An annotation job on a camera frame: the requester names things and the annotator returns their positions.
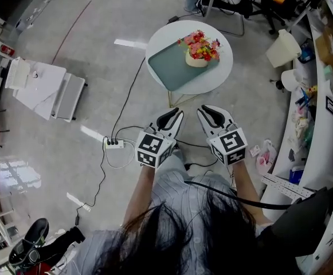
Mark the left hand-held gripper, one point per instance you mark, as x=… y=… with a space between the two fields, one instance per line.
x=152 y=150

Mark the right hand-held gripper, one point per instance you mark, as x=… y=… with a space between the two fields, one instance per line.
x=230 y=145

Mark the teal rectangular tray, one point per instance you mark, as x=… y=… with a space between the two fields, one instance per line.
x=169 y=67

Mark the red and pink potted flower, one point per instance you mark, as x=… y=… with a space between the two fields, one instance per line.
x=198 y=50

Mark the person's right forearm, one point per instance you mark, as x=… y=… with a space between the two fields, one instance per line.
x=245 y=188

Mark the person's left forearm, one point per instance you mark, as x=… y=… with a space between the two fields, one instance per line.
x=141 y=188

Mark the small pink packet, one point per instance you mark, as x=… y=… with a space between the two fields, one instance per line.
x=254 y=151

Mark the round white side table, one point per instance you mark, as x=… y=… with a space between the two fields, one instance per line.
x=220 y=67

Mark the white power strip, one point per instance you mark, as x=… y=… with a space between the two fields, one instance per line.
x=115 y=145

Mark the pink plastic bag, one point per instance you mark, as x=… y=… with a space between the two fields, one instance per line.
x=266 y=157

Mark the person's striped grey shirt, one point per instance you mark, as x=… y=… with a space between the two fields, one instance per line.
x=180 y=193

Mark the white cylindrical container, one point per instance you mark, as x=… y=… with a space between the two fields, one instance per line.
x=290 y=79

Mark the white perforated board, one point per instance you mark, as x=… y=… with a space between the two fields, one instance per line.
x=286 y=186

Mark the white waste bin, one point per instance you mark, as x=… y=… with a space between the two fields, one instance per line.
x=283 y=49

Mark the black power adapter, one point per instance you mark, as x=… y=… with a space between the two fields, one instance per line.
x=173 y=19

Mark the blue box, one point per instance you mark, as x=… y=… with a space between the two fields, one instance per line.
x=296 y=176

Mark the grey and white step stool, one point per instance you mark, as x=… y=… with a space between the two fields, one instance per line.
x=70 y=96

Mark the white curved counter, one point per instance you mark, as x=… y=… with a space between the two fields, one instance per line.
x=324 y=153

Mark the black and white printed sign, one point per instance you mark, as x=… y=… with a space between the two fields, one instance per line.
x=329 y=105

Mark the black office chair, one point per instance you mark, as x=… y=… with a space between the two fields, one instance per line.
x=265 y=7

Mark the white marble low table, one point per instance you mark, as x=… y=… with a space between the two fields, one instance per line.
x=43 y=87

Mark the black bag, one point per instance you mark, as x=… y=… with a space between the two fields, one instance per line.
x=306 y=219

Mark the brown cardboard box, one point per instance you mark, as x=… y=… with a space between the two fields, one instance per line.
x=331 y=50

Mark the white slatted basket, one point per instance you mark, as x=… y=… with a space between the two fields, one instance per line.
x=17 y=73

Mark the red canister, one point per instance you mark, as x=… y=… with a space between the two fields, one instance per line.
x=7 y=49

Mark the black shoe-shaped device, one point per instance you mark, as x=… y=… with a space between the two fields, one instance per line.
x=30 y=245

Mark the metal frame chair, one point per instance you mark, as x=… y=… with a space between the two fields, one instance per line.
x=223 y=10

